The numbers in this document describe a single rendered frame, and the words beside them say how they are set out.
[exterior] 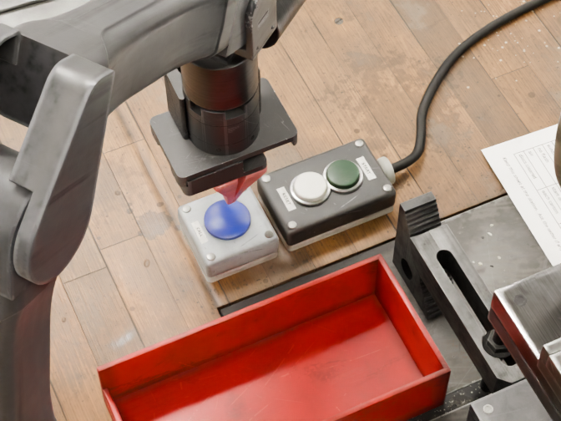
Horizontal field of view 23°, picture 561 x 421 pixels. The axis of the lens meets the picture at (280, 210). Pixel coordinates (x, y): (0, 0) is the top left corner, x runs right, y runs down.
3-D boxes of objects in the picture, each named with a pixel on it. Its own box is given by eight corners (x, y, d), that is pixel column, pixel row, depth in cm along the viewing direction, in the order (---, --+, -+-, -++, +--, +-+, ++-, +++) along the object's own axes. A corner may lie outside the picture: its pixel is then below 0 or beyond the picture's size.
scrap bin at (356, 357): (103, 401, 111) (95, 367, 106) (376, 290, 117) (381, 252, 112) (159, 529, 105) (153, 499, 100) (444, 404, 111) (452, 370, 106)
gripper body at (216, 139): (149, 132, 109) (140, 73, 102) (265, 89, 111) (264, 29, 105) (180, 193, 105) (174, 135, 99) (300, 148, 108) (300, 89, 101)
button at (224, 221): (197, 220, 119) (196, 207, 117) (239, 204, 120) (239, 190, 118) (215, 255, 117) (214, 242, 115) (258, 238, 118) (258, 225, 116)
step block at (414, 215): (391, 261, 118) (399, 203, 111) (422, 249, 119) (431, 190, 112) (427, 320, 115) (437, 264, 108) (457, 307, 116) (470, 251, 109)
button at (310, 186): (288, 191, 121) (288, 178, 119) (317, 180, 121) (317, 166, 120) (301, 215, 119) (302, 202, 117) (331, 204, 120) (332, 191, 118)
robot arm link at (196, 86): (214, 40, 106) (209, -22, 100) (279, 67, 104) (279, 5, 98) (169, 102, 102) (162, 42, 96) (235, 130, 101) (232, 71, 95)
